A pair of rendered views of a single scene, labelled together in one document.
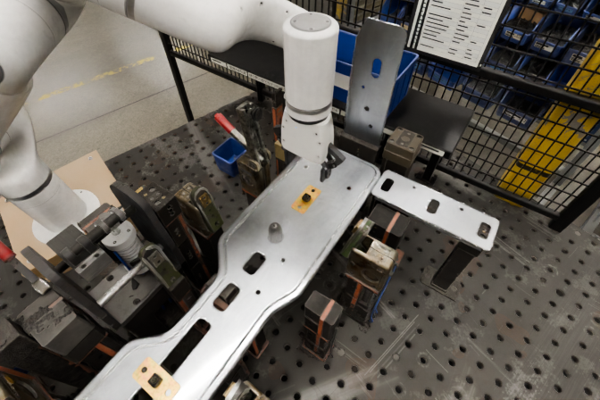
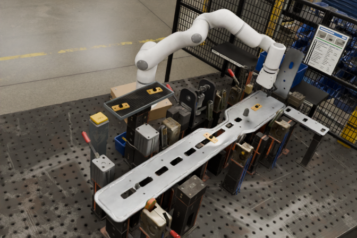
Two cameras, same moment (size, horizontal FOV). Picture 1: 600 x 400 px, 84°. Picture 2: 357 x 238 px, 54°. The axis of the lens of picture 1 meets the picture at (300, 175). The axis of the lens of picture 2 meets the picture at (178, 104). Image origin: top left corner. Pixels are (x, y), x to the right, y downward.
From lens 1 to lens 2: 1.51 m
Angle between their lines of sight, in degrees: 13
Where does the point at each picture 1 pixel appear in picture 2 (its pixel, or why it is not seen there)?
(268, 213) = (241, 108)
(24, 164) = (153, 71)
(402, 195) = (294, 114)
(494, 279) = (329, 168)
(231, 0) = (260, 36)
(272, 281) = (245, 125)
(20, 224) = not seen: hidden behind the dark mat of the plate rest
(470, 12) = (329, 53)
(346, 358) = (260, 176)
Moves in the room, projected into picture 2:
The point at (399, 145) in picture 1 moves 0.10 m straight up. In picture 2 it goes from (295, 96) to (300, 83)
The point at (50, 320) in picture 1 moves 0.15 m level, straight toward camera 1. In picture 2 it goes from (183, 111) to (207, 124)
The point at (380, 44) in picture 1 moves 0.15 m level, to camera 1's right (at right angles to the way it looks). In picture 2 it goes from (294, 57) to (317, 61)
